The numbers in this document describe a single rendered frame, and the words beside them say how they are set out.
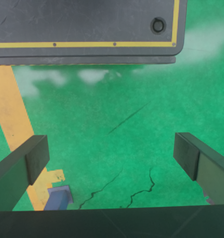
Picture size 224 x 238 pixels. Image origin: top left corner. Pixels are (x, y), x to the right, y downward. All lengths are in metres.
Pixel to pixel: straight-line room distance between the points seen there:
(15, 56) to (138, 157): 0.70
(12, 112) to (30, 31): 0.50
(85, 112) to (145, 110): 0.30
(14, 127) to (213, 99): 1.00
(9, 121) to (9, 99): 0.11
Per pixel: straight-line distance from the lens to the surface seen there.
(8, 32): 0.56
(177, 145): 0.17
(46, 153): 0.17
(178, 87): 0.88
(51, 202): 0.98
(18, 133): 0.96
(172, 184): 1.07
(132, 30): 0.50
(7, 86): 0.93
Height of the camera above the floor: 0.80
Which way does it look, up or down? 75 degrees down
